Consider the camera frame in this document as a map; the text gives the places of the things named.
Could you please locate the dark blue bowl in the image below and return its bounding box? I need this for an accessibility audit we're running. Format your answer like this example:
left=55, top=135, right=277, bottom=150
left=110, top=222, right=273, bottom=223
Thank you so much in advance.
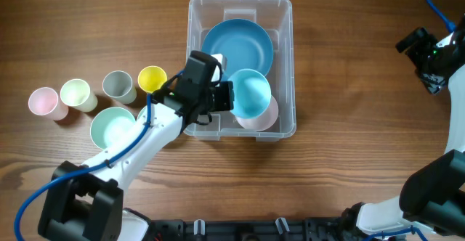
left=201, top=19, right=274, bottom=78

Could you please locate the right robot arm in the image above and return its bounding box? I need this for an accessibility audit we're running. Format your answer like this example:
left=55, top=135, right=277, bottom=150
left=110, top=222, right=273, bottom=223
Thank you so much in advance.
left=337, top=24, right=464, bottom=240

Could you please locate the light blue small bowl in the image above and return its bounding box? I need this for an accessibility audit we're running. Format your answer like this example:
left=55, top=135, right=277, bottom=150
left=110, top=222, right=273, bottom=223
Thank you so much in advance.
left=228, top=69, right=272, bottom=119

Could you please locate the pale pink small bowl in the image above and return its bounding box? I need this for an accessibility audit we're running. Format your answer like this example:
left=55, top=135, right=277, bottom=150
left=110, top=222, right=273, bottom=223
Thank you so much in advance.
left=236, top=97, right=279, bottom=131

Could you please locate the yellow cup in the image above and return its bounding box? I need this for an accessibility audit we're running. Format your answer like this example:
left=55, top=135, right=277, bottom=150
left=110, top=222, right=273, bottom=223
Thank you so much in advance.
left=137, top=66, right=167, bottom=93

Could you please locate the left blue cable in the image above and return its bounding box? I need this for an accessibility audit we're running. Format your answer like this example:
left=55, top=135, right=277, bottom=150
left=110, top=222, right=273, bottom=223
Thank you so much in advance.
left=13, top=70, right=185, bottom=241

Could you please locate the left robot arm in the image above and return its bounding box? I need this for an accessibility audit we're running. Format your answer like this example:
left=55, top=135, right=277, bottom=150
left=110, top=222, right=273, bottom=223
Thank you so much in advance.
left=38, top=51, right=233, bottom=240

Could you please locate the grey cup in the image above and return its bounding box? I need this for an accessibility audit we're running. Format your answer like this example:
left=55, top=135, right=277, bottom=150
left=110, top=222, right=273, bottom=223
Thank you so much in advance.
left=102, top=70, right=137, bottom=105

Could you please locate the pink cup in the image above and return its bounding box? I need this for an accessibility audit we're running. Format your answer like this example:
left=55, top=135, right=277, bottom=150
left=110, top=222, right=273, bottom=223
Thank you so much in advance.
left=28, top=87, right=69, bottom=121

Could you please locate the clear plastic storage container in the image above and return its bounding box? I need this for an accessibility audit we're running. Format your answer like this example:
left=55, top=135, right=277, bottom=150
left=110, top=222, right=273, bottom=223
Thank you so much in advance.
left=184, top=0, right=296, bottom=142

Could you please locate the mint green small bowl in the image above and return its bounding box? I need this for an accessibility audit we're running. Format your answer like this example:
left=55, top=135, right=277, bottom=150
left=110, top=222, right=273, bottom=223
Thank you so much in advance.
left=90, top=107, right=136, bottom=149

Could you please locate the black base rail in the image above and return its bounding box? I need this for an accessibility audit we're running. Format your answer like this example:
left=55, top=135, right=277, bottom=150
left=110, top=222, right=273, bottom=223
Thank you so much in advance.
left=143, top=217, right=365, bottom=241

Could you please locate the cream cup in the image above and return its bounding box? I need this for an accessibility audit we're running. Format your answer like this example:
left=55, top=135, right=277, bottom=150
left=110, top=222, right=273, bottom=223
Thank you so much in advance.
left=60, top=78, right=98, bottom=113

